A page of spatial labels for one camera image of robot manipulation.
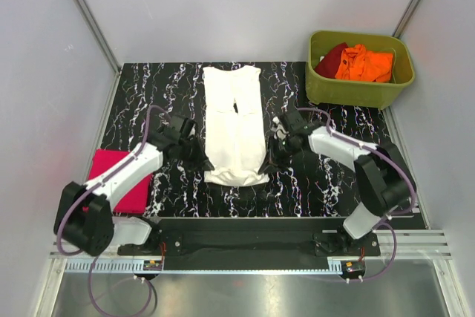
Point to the folded pink t-shirt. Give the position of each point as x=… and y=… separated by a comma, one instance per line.
x=135, y=200

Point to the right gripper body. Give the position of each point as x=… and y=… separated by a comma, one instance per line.
x=281, y=150

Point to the orange t-shirt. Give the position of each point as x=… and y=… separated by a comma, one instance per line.
x=362, y=65

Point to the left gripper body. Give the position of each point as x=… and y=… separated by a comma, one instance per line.
x=190, y=153

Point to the dark red t-shirt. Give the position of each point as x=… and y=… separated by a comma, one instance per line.
x=329, y=65

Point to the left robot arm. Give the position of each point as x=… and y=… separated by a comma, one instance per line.
x=85, y=216

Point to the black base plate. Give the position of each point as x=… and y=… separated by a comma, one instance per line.
x=251, y=244

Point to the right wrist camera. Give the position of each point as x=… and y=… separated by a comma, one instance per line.
x=278, y=129

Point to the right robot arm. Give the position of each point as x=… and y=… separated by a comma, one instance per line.
x=383, y=179

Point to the olive green plastic bin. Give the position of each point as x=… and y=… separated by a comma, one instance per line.
x=320, y=89

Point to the white printed t-shirt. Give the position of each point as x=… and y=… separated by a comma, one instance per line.
x=234, y=134

